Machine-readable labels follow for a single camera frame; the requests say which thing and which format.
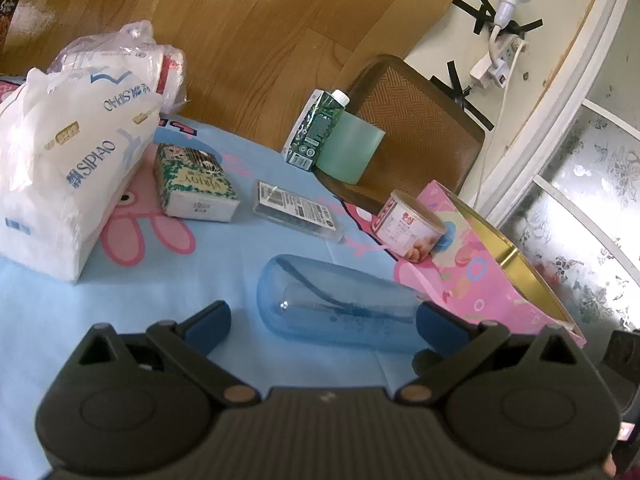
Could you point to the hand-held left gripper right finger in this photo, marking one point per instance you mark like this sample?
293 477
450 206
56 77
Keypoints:
435 325

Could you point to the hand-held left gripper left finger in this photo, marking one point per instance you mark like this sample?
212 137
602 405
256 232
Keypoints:
212 327

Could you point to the pink gift bag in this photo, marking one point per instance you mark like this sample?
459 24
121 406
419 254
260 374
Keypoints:
465 270

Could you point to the blue plastic bottle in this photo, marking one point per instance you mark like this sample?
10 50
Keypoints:
320 305

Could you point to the person's right hand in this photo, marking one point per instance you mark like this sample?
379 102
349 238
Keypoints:
610 466

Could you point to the printed blue and pink blanket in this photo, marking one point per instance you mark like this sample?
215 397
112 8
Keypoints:
150 300

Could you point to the small tin can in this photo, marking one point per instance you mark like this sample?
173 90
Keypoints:
405 225

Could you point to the clear plastic box with label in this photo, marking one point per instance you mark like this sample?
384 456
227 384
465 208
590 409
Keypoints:
295 207

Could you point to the small green tissue pack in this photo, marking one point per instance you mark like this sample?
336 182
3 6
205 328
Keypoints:
192 180

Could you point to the white framed glass door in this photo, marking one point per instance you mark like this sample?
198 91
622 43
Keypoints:
590 210

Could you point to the pale green cup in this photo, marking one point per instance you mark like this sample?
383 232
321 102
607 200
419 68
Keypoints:
350 150

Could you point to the brown woven chair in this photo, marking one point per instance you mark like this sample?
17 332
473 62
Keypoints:
415 120

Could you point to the large white tissue pack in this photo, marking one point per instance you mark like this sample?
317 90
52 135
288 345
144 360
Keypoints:
60 185

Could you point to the green drink carton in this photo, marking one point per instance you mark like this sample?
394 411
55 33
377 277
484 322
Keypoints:
312 130

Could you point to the tissue pack in plastic bag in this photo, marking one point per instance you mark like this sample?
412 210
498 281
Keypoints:
140 60

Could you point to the white power strip with bulb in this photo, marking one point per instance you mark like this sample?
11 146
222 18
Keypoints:
482 10

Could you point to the red snack bag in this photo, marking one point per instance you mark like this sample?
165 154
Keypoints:
7 10

